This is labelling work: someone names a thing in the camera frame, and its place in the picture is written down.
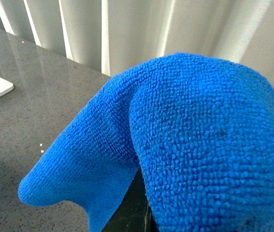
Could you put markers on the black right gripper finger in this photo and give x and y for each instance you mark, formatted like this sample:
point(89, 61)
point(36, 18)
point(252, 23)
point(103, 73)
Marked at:
point(134, 213)

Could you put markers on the blue microfiber cloth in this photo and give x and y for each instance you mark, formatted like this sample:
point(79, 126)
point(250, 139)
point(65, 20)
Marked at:
point(201, 131)

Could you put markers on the white pleated curtain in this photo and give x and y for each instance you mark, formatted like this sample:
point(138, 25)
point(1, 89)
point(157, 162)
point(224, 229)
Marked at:
point(113, 35)

